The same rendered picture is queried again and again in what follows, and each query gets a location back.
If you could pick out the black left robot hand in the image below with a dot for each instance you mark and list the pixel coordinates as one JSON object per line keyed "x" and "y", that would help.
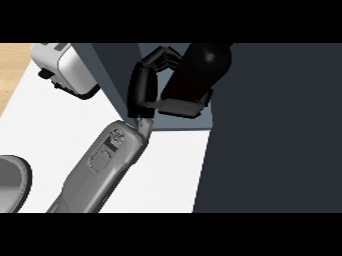
{"x": 142, "y": 86}

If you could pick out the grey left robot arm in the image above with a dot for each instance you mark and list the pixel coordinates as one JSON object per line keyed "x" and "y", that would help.
{"x": 100, "y": 166}

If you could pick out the dark grey cabinet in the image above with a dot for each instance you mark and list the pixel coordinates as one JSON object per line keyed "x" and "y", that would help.
{"x": 111, "y": 66}

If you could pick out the dark grey cabinet door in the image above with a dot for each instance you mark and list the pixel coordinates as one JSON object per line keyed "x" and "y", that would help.
{"x": 286, "y": 133}

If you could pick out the white toaster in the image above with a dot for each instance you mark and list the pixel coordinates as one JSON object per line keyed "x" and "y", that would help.
{"x": 72, "y": 70}

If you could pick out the grey round pan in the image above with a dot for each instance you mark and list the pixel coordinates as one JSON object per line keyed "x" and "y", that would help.
{"x": 4, "y": 183}

